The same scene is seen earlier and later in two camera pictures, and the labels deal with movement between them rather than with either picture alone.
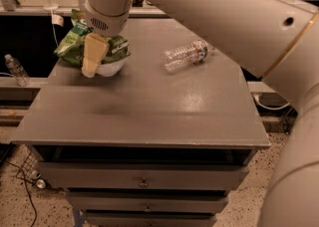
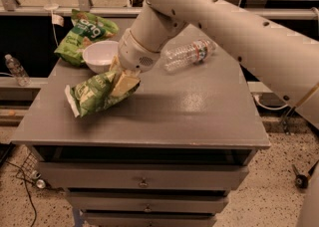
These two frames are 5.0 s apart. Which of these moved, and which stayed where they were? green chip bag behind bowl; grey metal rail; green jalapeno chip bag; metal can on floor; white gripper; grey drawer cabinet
Moved: white gripper; green jalapeno chip bag
Stayed: grey metal rail; green chip bag behind bowl; metal can on floor; grey drawer cabinet
